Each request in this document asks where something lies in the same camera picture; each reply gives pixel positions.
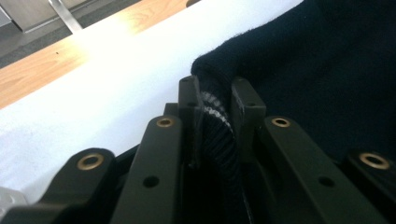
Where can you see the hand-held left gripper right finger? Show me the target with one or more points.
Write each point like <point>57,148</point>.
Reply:
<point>247,118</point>

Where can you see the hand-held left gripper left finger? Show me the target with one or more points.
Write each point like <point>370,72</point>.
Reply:
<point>191,124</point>

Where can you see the dark knit vest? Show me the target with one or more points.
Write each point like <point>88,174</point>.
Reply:
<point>311,77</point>

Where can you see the white desk frame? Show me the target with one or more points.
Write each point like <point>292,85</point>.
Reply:
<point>67,18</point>

